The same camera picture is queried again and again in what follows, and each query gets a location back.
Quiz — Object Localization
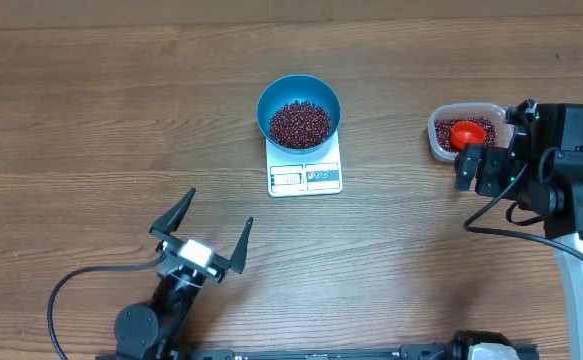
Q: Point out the blue bowl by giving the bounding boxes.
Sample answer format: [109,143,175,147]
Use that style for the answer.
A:
[256,74,342,155]

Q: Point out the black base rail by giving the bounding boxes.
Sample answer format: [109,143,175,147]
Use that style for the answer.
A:
[111,331,540,360]

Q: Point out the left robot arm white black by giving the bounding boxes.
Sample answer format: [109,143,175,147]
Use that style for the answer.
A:
[114,189,253,360]

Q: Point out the white digital kitchen scale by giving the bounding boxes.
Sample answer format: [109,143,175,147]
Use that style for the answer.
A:
[265,132,343,198]

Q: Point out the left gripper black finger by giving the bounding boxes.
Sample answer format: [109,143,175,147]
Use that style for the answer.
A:
[150,188,196,235]
[229,217,254,274]

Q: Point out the orange measuring scoop blue handle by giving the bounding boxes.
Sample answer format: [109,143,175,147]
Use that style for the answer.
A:
[450,121,487,150]

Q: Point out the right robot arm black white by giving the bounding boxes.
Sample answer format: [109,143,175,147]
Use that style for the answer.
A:
[454,99,583,359]

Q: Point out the clear plastic container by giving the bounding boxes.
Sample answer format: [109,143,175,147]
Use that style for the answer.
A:
[427,102,513,163]

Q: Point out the red beans in bowl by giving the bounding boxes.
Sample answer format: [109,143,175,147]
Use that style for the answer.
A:
[268,100,332,149]

